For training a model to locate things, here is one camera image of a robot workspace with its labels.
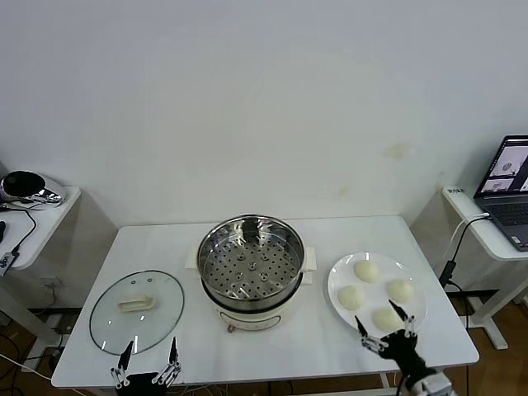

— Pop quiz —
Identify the white laptop cable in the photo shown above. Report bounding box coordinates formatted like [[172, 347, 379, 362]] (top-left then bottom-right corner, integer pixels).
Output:
[[449, 212, 491, 257]]

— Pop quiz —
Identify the glass lid with cream handle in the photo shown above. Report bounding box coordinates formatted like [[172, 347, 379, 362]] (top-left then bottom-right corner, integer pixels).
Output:
[[89, 270, 185, 356]]

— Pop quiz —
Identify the white side table with label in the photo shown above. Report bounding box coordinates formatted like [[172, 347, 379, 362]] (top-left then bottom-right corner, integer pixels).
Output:
[[442, 184, 528, 351]]

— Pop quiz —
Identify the chrome and black shiny device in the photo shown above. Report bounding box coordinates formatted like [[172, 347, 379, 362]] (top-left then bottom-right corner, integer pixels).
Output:
[[0, 170, 68, 206]]

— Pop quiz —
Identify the white plain side table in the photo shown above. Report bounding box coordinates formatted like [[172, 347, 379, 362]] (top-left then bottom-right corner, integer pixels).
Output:
[[0, 185, 82, 347]]

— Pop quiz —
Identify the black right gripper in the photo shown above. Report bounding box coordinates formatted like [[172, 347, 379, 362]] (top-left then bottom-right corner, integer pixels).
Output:
[[355, 299, 437, 380]]

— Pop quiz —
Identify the steel perforated steamer basket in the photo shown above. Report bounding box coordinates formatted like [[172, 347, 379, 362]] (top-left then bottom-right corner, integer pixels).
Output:
[[196, 213, 306, 304]]

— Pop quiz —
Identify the white labelled dongle stick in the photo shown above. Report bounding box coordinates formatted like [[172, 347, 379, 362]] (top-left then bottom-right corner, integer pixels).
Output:
[[0, 247, 21, 276]]

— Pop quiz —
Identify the black thin cable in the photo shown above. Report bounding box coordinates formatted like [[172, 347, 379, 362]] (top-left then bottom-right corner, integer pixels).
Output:
[[0, 204, 37, 253]]

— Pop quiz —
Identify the black cable with adapter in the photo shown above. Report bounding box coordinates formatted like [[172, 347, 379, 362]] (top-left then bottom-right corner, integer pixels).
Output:
[[438, 220, 475, 331]]

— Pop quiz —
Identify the white round plate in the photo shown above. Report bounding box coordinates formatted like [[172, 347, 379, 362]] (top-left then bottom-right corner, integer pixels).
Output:
[[328, 252, 429, 341]]

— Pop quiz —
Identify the stainless steel steamer pot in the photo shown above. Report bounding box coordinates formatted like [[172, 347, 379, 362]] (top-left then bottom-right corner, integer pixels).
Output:
[[184, 243, 318, 333]]

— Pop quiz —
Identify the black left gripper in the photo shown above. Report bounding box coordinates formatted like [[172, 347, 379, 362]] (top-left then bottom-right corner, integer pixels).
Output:
[[109, 336, 183, 396]]

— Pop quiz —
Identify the grey open laptop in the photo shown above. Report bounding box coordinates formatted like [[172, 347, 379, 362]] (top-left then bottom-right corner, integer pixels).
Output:
[[473, 134, 528, 252]]

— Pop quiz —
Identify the white steamed baozi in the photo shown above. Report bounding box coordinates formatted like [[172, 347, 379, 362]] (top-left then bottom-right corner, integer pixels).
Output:
[[372, 305, 404, 332], [337, 285, 366, 310], [386, 279, 415, 304], [354, 260, 380, 285]]

